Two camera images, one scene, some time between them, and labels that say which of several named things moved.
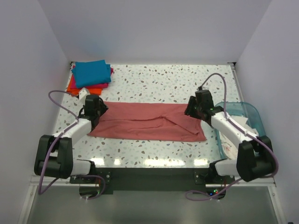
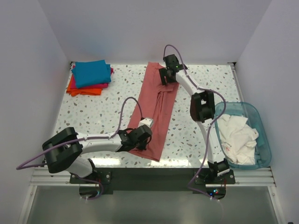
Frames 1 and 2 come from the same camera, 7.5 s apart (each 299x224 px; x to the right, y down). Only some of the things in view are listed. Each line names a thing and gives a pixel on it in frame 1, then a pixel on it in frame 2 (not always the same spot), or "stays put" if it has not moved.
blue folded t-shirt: [88, 73] stays put
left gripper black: [103, 107] to [143, 147]
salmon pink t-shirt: [151, 121] to [157, 101]
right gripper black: [188, 110] to [163, 73]
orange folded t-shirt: [94, 91] stays put
